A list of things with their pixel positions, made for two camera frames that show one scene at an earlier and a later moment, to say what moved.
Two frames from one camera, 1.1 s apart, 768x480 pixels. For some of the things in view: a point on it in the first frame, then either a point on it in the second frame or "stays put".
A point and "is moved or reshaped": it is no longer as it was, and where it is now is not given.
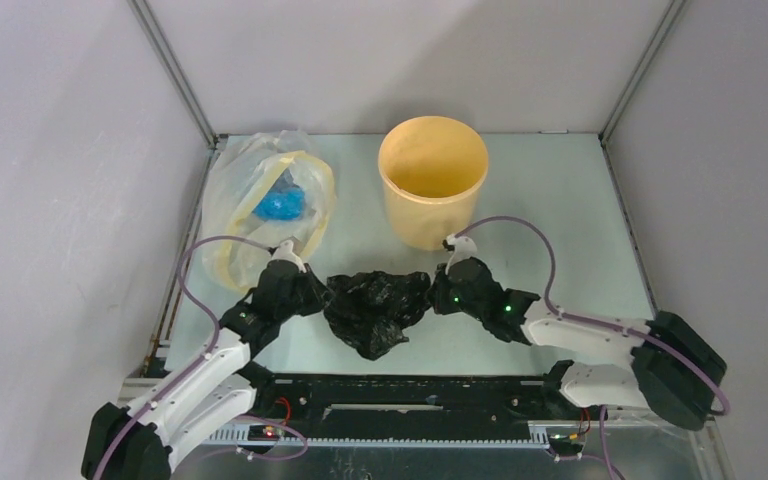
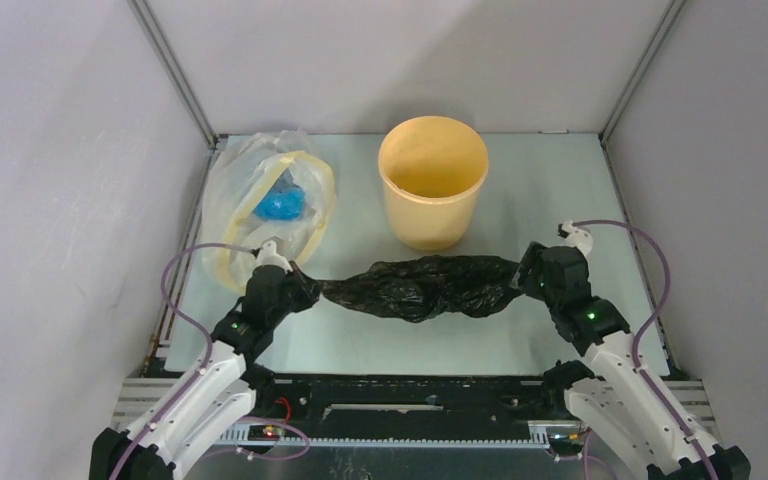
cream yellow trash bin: [433, 168] stays put
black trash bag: [370, 310] is moved or reshaped
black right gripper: [448, 293] to [533, 270]
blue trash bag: [281, 205] stays put
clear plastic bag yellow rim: [263, 189] stays put
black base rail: [410, 405] stays put
